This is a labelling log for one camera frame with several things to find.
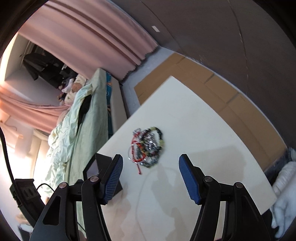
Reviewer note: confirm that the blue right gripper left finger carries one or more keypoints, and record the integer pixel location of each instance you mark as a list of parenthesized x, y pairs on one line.
[(110, 184)]

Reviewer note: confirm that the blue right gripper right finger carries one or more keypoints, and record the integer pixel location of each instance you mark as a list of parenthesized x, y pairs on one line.
[(189, 175)]

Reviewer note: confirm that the black jewelry box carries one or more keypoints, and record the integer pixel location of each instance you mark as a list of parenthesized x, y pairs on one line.
[(97, 167)]

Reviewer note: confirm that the white table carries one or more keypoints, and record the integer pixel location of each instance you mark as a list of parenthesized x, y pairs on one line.
[(155, 203)]

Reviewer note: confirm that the green bed sheet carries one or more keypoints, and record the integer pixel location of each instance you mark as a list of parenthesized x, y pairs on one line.
[(93, 131)]

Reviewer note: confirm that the light green duvet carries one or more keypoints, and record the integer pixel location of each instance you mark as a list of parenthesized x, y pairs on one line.
[(61, 140)]

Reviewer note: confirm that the black garment on bed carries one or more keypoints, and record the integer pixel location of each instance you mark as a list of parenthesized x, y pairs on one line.
[(83, 110)]

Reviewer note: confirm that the flattened brown cardboard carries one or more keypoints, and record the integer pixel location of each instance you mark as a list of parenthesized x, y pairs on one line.
[(247, 121)]

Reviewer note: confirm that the pink side curtain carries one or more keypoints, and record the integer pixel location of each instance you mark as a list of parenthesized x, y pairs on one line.
[(41, 117)]

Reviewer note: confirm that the white fluffy cloth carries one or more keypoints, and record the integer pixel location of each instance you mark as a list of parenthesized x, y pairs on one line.
[(283, 210)]

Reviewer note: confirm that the white sock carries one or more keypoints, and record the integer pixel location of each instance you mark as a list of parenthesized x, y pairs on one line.
[(66, 85)]

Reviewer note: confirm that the patterned pillow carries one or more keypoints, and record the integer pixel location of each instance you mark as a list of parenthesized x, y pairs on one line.
[(79, 82)]

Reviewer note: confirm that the black hanging clothes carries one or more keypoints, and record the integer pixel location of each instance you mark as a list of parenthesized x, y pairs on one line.
[(48, 67)]

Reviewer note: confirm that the white bed frame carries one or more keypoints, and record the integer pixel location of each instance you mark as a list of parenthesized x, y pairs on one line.
[(118, 113)]

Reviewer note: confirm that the dark wood wall panel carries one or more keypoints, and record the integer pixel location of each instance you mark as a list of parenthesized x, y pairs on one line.
[(238, 40)]

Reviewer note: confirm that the white wall outlet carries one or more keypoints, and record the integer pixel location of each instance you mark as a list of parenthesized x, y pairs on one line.
[(155, 29)]

